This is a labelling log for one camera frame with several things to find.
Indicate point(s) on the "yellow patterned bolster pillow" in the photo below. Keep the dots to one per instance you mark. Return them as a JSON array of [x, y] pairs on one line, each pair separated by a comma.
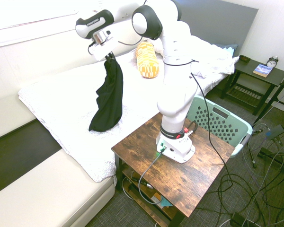
[[146, 59]]

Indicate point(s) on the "cream bed frame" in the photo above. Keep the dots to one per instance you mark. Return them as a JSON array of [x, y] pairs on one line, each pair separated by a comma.
[[42, 179]]

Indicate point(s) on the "mint green laundry basket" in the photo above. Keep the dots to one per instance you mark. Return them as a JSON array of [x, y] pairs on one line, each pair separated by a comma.
[[219, 120]]

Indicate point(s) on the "teal cushion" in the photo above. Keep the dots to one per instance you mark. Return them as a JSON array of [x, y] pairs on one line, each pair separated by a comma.
[[231, 49]]

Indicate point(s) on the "rustic wooden side table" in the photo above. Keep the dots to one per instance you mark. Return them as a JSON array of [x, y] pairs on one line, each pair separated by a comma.
[[172, 165]]

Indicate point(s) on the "grey power adapter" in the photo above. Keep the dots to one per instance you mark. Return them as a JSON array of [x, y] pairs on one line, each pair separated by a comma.
[[274, 133]]

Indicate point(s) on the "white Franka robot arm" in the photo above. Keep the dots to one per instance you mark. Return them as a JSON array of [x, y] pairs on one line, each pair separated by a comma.
[[165, 78]]

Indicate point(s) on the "blue book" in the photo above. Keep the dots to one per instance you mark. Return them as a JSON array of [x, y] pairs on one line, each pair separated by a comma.
[[262, 70]]

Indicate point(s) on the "small dark box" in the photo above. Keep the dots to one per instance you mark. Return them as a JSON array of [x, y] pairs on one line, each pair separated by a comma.
[[244, 58]]

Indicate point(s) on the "white window blind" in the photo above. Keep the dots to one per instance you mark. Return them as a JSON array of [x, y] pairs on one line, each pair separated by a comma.
[[38, 19]]

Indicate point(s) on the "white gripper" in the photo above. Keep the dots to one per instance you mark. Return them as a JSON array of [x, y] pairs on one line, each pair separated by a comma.
[[101, 49]]

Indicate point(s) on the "black alarm clock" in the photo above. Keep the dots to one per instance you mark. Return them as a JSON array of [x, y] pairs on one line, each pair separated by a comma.
[[272, 62]]

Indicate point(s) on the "grey headboard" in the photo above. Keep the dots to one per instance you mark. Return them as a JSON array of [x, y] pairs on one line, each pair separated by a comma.
[[217, 21]]

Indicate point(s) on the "dark bedside table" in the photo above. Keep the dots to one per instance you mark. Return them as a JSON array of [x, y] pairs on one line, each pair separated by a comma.
[[255, 82]]

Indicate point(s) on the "white pillow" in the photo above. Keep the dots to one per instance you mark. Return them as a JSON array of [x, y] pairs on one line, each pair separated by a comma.
[[208, 56]]

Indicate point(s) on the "white patterned bed quilt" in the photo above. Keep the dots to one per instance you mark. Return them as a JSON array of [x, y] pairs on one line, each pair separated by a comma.
[[73, 99]]

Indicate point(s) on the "black power brick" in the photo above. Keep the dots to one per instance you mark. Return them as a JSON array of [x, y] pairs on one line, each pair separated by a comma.
[[237, 218]]

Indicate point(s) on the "black camera stand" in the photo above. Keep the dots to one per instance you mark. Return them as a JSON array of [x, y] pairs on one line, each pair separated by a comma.
[[278, 92]]

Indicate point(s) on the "black garment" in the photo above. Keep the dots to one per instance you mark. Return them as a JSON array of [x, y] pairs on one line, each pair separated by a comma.
[[109, 94]]

